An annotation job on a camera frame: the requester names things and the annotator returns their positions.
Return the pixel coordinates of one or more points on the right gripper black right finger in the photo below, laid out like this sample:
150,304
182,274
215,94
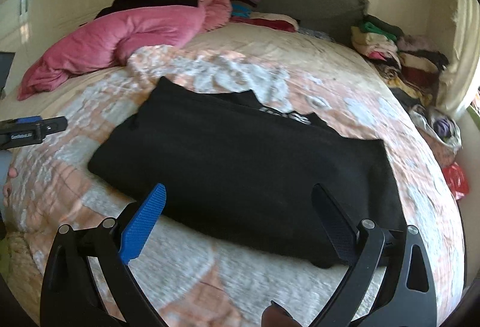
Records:
342,234

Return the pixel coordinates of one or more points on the red plastic bag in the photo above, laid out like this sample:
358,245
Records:
456,180

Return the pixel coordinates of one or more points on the peach white patterned bedspread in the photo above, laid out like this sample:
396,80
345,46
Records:
193,279

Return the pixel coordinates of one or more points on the cream curtain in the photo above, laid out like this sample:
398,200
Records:
459,83

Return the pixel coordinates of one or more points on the grey bed headboard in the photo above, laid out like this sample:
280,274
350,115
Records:
333,17

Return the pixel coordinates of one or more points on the pink duvet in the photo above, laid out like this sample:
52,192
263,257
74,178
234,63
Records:
127,34

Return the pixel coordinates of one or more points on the person's left hand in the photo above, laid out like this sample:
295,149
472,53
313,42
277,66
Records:
11,174

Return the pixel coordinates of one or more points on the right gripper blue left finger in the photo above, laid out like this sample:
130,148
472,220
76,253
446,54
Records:
135,234

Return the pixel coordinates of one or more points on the person's right hand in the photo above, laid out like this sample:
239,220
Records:
276,316

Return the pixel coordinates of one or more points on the red and white folded garment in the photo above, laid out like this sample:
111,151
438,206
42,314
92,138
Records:
269,20

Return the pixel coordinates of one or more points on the black garment behind duvet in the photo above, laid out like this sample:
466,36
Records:
123,5

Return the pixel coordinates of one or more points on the floral laundry basket with clothes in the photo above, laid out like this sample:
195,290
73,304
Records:
441,133

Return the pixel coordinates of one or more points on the black sweater orange cuffs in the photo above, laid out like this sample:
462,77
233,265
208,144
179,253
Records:
239,171

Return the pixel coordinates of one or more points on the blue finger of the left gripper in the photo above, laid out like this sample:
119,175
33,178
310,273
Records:
27,120

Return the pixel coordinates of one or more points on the striped colourful pillow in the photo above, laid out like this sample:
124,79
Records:
243,8

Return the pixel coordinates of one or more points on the beige fluffy blanket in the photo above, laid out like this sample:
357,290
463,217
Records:
21,273

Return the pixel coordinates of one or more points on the pile of folded clothes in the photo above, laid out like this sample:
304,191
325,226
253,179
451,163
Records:
410,65

